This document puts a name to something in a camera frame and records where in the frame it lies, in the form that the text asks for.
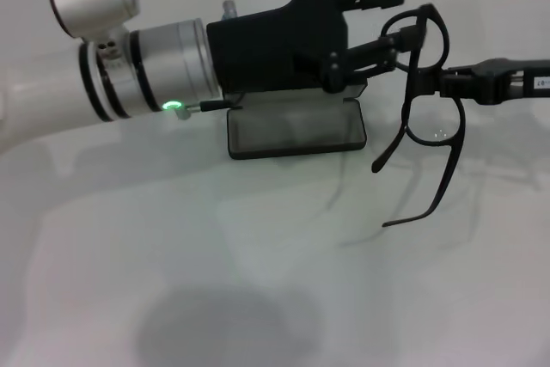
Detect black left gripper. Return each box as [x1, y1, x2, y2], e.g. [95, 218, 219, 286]
[205, 0, 427, 96]

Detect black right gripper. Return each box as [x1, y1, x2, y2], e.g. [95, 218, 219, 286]
[437, 57, 550, 107]

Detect black glasses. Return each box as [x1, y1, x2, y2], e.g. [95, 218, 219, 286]
[371, 3, 468, 229]

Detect black glasses case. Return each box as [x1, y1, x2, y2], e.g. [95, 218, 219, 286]
[221, 81, 368, 161]

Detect left wrist connector cable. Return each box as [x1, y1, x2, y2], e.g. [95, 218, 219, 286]
[174, 99, 245, 121]

